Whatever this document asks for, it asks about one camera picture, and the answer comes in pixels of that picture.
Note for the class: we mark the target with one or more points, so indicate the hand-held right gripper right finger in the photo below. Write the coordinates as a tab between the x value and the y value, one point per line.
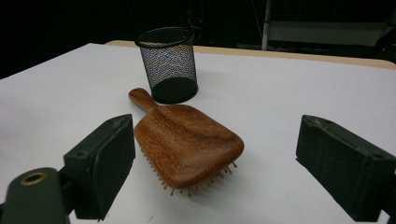
345	165

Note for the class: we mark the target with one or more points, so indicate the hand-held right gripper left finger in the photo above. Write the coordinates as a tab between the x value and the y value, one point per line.
99	161

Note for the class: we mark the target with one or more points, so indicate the wooden paddle hairbrush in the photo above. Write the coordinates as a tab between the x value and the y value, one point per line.
186	143

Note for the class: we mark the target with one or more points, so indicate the black mesh pen holder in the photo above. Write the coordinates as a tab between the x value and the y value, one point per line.
169	68

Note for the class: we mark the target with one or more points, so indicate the white-framed desk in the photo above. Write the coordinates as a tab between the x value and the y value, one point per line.
311	32

